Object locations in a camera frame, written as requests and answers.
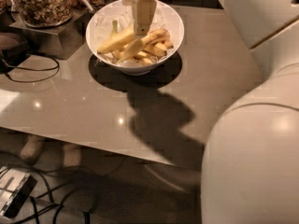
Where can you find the silver black box on floor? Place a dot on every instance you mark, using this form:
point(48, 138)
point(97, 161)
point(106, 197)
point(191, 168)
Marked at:
point(15, 187)

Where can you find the spotted yellow banana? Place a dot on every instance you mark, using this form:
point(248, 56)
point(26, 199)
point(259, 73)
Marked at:
point(139, 43)

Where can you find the white ceramic bowl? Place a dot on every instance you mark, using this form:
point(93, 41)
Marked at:
point(168, 19)

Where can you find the left beige slipper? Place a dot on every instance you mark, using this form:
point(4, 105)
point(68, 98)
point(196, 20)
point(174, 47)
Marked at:
point(32, 148)

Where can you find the low banana in bowl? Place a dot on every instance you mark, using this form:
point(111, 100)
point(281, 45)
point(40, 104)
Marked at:
point(141, 59)

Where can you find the glass jar of nuts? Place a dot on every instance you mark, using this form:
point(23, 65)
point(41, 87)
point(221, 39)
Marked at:
point(44, 13)

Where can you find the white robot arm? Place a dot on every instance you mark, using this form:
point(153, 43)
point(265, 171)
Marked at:
point(250, 168)

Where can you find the small banana at right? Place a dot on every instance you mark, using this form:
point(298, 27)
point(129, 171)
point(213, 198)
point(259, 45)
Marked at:
point(159, 49)

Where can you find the large top yellow banana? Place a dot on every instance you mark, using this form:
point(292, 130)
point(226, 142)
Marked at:
point(117, 40)

